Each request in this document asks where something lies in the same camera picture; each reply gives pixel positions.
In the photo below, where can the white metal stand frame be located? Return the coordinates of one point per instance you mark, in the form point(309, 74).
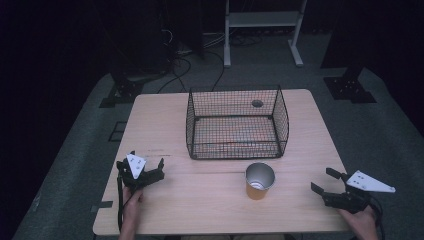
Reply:
point(263, 20)

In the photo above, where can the black tape square outline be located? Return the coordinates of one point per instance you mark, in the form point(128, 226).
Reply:
point(117, 131)

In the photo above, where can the person's left hand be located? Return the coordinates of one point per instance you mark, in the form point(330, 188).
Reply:
point(131, 206)

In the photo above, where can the person's right hand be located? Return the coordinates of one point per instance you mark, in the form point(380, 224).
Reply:
point(361, 223)

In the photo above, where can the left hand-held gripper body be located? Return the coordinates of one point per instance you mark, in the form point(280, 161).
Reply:
point(133, 178)

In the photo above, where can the black tape strip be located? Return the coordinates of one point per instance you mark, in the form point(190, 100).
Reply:
point(101, 206)

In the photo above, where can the metal cup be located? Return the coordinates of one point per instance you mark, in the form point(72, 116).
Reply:
point(258, 186)

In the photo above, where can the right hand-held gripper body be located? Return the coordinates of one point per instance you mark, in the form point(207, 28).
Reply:
point(346, 200)

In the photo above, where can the black stand base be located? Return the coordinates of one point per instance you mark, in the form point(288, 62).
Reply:
point(123, 91)
point(348, 88)

